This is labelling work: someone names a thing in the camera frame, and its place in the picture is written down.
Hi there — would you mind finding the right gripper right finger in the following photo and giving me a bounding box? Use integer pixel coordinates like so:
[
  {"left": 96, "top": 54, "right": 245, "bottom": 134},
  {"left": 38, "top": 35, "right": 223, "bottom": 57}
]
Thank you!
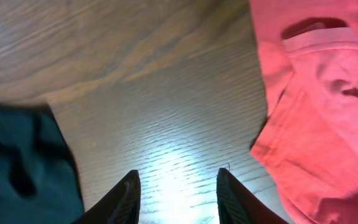
[{"left": 216, "top": 168, "right": 288, "bottom": 224}]

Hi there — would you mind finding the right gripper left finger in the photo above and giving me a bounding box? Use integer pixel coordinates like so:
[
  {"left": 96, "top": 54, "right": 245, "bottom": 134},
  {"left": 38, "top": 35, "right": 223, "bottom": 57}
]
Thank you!
[{"left": 72, "top": 170, "right": 141, "bottom": 224}]

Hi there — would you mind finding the black t-shirt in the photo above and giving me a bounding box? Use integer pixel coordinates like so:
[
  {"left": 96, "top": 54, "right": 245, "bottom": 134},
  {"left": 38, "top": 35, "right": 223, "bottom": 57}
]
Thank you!
[{"left": 0, "top": 105, "right": 85, "bottom": 224}]

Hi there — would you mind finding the red t-shirt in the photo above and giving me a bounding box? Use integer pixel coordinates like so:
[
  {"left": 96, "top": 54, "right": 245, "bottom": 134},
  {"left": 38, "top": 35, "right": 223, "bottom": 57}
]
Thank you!
[{"left": 250, "top": 0, "right": 358, "bottom": 223}]

